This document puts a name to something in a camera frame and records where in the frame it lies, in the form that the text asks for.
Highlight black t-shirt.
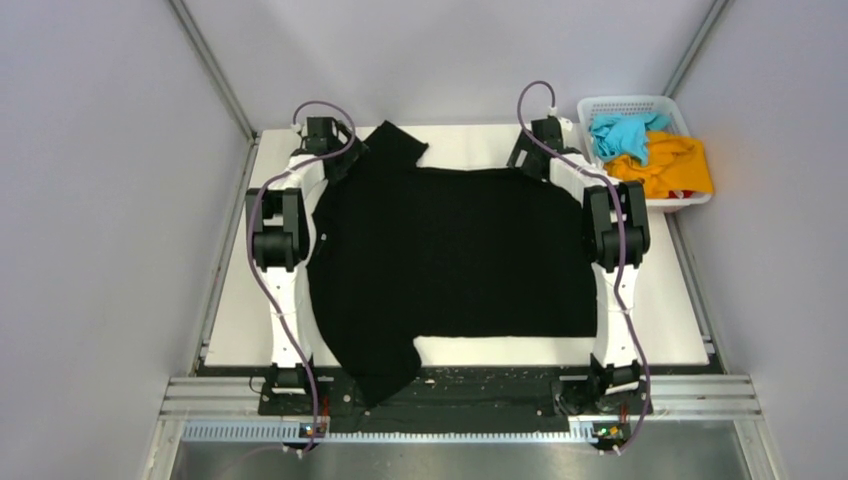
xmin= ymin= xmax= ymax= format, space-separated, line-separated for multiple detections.
xmin=307 ymin=122 xmax=597 ymax=407

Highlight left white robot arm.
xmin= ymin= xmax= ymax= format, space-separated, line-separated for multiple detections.
xmin=244 ymin=116 xmax=368 ymax=414

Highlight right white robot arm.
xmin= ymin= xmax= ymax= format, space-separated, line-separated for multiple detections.
xmin=507 ymin=116 xmax=651 ymax=412

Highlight white slotted cable duct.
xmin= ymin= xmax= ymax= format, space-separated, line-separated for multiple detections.
xmin=181 ymin=420 xmax=624 ymax=445

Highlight white plastic basket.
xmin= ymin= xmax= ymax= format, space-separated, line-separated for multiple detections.
xmin=577 ymin=95 xmax=712 ymax=212

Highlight aluminium frame rail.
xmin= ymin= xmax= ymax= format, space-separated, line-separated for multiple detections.
xmin=159 ymin=375 xmax=762 ymax=421

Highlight light blue t-shirt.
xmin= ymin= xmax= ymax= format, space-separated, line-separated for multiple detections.
xmin=588 ymin=112 xmax=671 ymax=166

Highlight orange t-shirt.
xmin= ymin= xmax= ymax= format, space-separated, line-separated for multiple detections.
xmin=605 ymin=131 xmax=715 ymax=199

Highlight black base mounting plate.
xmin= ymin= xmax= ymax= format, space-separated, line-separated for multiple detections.
xmin=249 ymin=367 xmax=653 ymax=434

